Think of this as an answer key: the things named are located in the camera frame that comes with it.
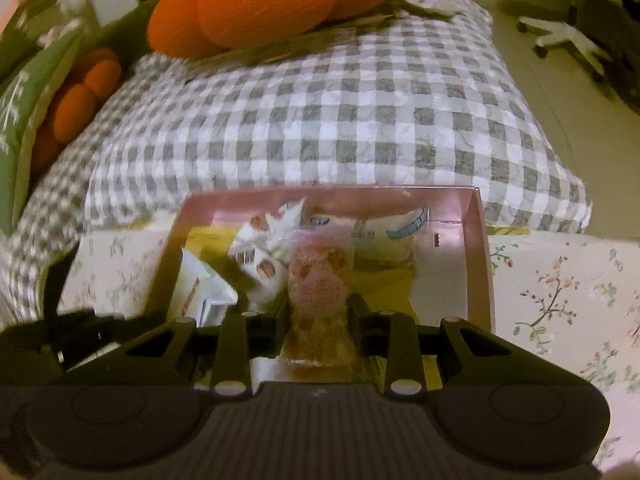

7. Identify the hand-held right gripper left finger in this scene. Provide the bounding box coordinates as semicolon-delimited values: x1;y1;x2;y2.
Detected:
121;304;292;402

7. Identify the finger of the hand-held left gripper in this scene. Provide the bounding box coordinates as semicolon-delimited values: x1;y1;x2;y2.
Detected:
59;309;171;348

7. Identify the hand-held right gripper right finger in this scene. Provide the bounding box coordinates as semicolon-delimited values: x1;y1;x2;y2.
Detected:
349;294;518;397

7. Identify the clear pink floral snack packet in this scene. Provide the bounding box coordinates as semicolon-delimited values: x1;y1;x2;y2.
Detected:
280;226;360;367

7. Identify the white text-printed snack packet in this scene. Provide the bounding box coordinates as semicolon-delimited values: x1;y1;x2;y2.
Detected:
171;246;240;328

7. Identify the white triangular packet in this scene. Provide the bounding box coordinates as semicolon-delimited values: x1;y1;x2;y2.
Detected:
229;196;307;288

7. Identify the white packet with blue band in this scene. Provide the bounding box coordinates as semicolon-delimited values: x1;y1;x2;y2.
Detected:
309;206;432;262

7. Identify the silver box with pink inside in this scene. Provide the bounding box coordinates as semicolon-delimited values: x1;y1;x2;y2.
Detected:
149;186;497;363

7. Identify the yellow snack packet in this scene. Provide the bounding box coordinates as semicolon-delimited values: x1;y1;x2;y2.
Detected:
186;226;242;263
357;252;418;318

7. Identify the grey checked blanket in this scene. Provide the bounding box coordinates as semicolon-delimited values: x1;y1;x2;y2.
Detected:
0;147;118;323

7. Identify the floral bed sheet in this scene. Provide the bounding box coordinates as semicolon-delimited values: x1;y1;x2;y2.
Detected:
54;225;640;480

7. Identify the grey checked pillow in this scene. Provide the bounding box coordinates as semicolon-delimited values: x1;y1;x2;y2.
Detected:
84;0;594;234

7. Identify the small orange cushion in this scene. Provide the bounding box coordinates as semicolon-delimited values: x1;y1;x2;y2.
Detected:
29;46;124;173

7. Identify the green pillow with white print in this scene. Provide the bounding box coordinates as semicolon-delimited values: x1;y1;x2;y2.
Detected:
0;24;87;237

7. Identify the large orange cushion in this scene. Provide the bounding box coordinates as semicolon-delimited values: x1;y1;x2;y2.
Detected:
146;0;419;59

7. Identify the white office chair base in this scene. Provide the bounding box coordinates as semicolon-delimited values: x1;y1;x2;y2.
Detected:
516;14;617;83

